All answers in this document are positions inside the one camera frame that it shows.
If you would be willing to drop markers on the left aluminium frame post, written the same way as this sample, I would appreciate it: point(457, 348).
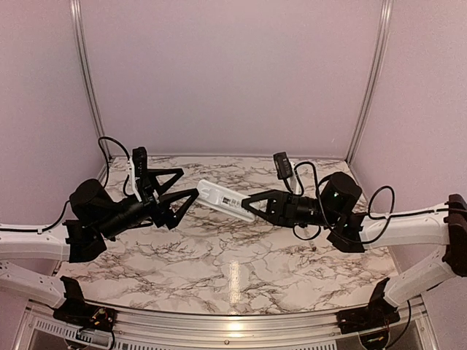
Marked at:
point(82, 54)

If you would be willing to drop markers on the front aluminium rail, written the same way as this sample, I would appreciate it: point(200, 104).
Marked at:
point(142, 329)

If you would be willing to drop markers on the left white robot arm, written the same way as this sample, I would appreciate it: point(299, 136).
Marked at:
point(98, 219)

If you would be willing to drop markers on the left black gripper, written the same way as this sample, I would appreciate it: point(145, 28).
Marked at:
point(162, 214)

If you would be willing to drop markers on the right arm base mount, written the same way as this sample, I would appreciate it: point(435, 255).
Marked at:
point(377, 313)

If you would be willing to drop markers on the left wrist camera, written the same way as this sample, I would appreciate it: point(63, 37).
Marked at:
point(137, 168)

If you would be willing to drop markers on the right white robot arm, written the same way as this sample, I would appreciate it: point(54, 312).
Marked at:
point(350, 232)

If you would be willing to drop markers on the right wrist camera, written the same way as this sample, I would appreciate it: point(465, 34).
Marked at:
point(284, 168)

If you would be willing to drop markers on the right aluminium frame post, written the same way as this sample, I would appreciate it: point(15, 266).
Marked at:
point(383, 32)

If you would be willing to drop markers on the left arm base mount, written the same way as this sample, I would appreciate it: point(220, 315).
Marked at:
point(75, 310)

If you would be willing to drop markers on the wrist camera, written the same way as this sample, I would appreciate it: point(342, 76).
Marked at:
point(284, 168)
point(137, 168)

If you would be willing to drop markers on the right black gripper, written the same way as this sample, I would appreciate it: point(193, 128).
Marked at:
point(282, 207)

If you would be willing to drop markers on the white remote control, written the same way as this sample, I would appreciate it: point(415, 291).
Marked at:
point(223, 200)

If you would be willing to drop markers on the aluminium frame post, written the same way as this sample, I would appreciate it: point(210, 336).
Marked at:
point(82, 54)
point(383, 32)

